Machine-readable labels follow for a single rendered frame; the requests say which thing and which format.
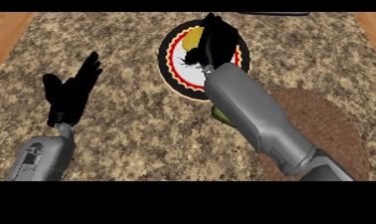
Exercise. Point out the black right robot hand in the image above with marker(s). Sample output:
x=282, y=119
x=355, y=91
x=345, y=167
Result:
x=218, y=42

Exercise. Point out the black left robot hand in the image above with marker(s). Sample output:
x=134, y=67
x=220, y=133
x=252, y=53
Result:
x=74, y=95

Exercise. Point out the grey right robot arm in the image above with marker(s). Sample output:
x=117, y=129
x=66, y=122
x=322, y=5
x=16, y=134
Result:
x=260, y=118

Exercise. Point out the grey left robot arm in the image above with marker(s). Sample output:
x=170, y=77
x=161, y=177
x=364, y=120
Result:
x=44, y=158

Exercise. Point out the yellow lemon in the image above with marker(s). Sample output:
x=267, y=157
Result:
x=192, y=39

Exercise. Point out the round black red white placemat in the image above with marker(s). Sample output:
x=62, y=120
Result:
x=168, y=68

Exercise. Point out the brown round plate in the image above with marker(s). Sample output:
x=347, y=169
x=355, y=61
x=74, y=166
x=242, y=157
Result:
x=327, y=125

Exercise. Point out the dark flat appliance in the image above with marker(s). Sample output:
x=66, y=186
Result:
x=274, y=13

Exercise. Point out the green round fruit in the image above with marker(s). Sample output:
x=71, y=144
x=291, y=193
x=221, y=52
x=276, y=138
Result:
x=220, y=116

